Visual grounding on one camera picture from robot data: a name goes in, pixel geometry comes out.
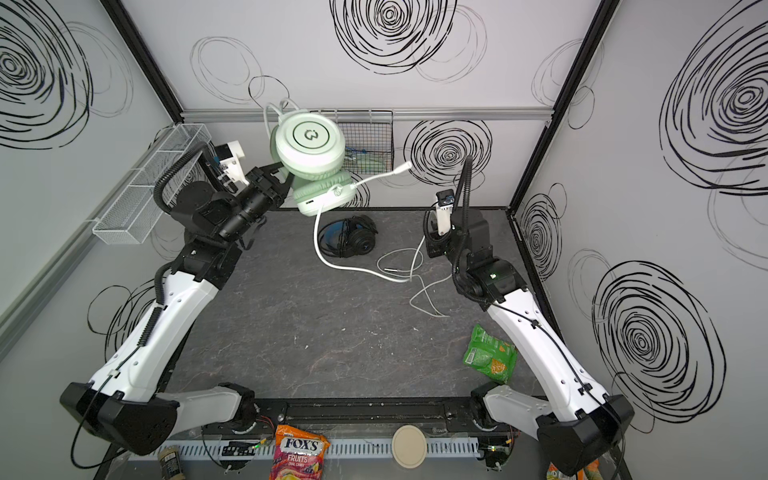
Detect green snack bag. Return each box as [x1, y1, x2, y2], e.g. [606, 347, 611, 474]
[462, 324, 518, 384]

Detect white slotted cable duct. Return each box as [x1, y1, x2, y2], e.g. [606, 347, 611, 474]
[129, 437, 481, 462]

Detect black wire basket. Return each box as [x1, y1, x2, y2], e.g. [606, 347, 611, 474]
[322, 109, 395, 175]

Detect aluminium wall rail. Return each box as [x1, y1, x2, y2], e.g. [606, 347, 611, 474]
[181, 106, 554, 123]

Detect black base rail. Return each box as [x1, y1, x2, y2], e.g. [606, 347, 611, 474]
[255, 396, 499, 431]

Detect black blue headphones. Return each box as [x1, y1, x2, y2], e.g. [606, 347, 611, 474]
[317, 215, 378, 258]

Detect green item in basket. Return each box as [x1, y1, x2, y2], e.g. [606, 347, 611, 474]
[350, 153, 392, 175]

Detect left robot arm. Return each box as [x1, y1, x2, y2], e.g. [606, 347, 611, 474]
[60, 142, 294, 455]

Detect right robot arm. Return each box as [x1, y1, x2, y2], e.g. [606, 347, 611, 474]
[423, 159, 634, 476]

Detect orange snack bag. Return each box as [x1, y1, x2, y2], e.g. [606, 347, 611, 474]
[545, 460, 603, 480]

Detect mint green headphones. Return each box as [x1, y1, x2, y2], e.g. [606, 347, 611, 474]
[262, 100, 454, 319]

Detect round beige lid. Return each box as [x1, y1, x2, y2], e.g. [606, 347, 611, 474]
[392, 425, 428, 469]

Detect pink Fox's candy bag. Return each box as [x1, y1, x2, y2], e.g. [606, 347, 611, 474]
[269, 425, 331, 480]

